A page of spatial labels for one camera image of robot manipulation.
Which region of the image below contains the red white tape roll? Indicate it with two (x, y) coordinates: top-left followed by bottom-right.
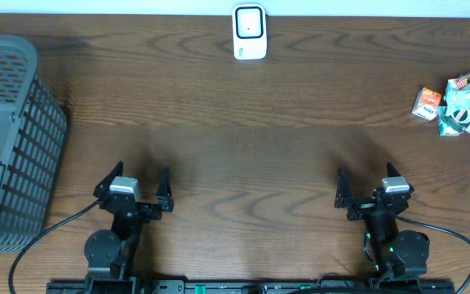
(443, 109), (470, 133)

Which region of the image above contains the small orange tissue pack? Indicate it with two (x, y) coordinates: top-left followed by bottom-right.
(412, 87), (442, 121)

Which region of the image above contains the grey plastic mesh basket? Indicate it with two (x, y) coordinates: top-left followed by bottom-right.
(0, 35), (68, 254)

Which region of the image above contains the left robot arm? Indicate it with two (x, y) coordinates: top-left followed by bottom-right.
(84, 162), (174, 293)

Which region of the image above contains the green Zappy wipes pack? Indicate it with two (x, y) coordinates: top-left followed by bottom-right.
(445, 74), (470, 111)

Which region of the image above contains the white barcode scanner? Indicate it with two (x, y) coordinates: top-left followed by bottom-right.
(232, 3), (268, 60)

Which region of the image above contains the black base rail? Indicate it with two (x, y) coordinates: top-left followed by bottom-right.
(46, 276), (454, 294)

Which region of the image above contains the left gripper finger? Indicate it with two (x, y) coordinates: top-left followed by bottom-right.
(93, 161), (124, 198)
(156, 168), (174, 212)

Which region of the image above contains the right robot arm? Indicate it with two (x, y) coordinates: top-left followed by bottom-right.
(335, 163), (430, 289)

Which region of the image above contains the small teal tissue pack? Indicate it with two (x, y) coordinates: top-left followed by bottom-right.
(437, 106), (461, 136)

